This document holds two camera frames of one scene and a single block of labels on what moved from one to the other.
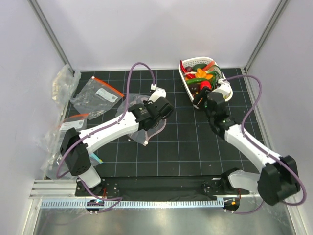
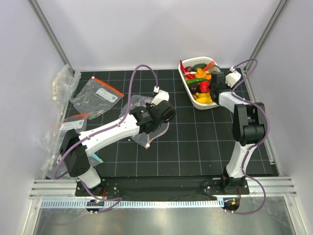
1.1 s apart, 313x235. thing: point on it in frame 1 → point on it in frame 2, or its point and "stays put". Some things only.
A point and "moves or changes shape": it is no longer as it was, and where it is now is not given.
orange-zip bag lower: [78, 121] stays put
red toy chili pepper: [183, 68] stays put
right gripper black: [203, 93] → [227, 86]
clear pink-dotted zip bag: [141, 135] moves or changes shape
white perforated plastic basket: [201, 60] stays put
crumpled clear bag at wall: [64, 84] stays put
